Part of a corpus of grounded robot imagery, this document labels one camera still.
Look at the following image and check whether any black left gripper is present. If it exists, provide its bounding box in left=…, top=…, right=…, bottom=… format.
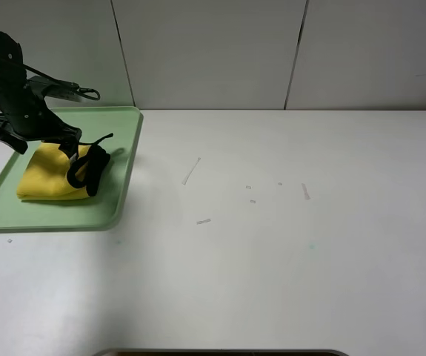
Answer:
left=0, top=109, right=81, bottom=163

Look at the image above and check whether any yellow towel with black trim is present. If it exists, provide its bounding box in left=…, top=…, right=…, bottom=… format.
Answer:
left=16, top=133, right=113, bottom=201

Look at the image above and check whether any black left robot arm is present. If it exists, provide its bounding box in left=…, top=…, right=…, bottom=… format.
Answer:
left=0, top=31, right=81, bottom=161

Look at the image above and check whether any light green plastic tray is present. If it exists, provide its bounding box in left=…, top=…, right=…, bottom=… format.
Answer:
left=0, top=107, right=143, bottom=232

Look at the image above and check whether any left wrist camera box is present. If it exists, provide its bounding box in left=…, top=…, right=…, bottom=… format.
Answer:
left=28, top=76, right=101, bottom=102

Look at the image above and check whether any black left camera cable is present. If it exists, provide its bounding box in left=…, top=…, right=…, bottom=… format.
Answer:
left=0, top=55, right=101, bottom=102

